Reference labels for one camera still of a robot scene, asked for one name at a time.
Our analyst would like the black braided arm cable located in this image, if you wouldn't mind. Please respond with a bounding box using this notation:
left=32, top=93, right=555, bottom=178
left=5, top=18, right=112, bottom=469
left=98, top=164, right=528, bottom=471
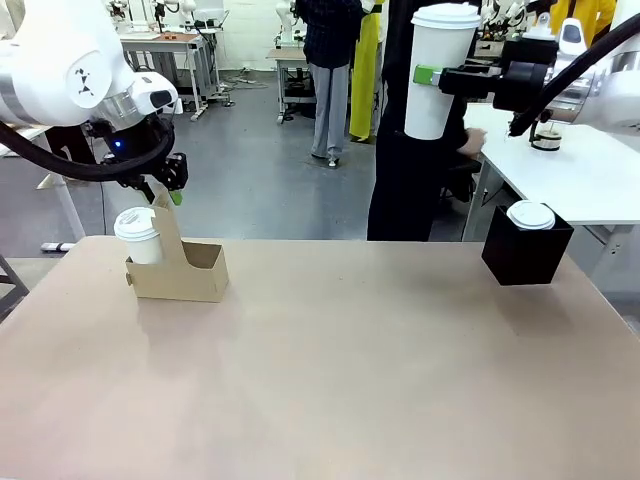
left=0, top=118, right=177, bottom=184
left=508, top=13, right=640, bottom=137

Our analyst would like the black square box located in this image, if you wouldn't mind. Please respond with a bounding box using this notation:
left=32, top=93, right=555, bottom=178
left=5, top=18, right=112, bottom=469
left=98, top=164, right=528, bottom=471
left=480, top=201, right=576, bottom=287

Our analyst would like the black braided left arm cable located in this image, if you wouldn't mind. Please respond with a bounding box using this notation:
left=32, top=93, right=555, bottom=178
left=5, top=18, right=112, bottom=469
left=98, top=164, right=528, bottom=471
left=0, top=118, right=177, bottom=184

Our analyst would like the large white side table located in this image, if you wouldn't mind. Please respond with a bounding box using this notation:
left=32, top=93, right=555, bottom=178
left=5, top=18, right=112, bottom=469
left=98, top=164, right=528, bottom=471
left=462, top=102, right=640, bottom=244

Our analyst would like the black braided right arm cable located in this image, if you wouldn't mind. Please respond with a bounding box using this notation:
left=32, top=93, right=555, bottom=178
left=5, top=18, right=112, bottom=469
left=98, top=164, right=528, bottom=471
left=508, top=13, right=640, bottom=137

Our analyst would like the person's right hand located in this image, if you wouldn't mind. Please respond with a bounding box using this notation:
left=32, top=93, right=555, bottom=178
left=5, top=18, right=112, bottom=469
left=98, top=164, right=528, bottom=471
left=460, top=128, right=489, bottom=154

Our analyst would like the tall white lidded paper cup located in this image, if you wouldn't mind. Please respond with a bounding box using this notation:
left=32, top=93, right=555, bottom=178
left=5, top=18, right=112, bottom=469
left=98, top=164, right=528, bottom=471
left=403, top=2, right=483, bottom=142

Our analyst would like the person's right forearm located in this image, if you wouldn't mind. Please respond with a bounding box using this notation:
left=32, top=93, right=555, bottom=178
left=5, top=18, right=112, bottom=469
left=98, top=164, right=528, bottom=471
left=442, top=94, right=472, bottom=151

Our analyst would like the white frame lab desk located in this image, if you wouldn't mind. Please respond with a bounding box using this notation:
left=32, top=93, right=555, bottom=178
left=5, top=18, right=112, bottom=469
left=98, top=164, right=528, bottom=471
left=119, top=30, right=224, bottom=123

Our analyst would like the small wooden top desk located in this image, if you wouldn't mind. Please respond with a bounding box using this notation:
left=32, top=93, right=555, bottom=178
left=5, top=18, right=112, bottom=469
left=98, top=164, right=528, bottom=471
left=266, top=47, right=321, bottom=126

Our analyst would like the brown cardboard cup carrier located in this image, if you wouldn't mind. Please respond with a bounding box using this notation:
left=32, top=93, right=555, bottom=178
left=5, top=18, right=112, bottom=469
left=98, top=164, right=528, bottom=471
left=124, top=192, right=230, bottom=304

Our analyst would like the person in black hoodie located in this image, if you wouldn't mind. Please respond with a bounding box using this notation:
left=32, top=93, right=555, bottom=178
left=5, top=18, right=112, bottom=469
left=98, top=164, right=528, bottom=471
left=366, top=0, right=489, bottom=243

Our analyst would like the person in plaid shirt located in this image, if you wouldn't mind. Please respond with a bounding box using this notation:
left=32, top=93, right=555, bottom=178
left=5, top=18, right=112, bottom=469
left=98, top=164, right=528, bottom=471
left=294, top=0, right=365, bottom=168

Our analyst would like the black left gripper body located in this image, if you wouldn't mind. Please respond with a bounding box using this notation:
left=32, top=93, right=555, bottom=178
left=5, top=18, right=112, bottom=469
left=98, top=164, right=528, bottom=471
left=88, top=114, right=176, bottom=185

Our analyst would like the short white lidded paper cup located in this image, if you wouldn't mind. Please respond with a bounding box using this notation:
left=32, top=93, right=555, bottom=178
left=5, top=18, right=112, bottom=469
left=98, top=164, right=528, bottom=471
left=113, top=206, right=166, bottom=267

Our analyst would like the person in yellow coat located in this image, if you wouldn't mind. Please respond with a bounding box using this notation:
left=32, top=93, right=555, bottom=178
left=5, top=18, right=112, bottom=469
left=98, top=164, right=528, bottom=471
left=549, top=0, right=618, bottom=47

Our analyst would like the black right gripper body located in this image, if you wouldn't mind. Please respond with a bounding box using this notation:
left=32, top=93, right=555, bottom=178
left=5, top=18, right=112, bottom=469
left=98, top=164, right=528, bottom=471
left=491, top=59, right=552, bottom=115

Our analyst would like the glass french press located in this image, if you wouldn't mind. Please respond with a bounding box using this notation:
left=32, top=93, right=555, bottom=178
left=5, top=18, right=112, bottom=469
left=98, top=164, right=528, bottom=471
left=527, top=110, right=565, bottom=152

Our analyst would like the yellow hanging garment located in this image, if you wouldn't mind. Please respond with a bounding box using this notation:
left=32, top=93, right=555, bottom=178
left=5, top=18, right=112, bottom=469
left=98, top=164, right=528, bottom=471
left=348, top=0, right=388, bottom=145

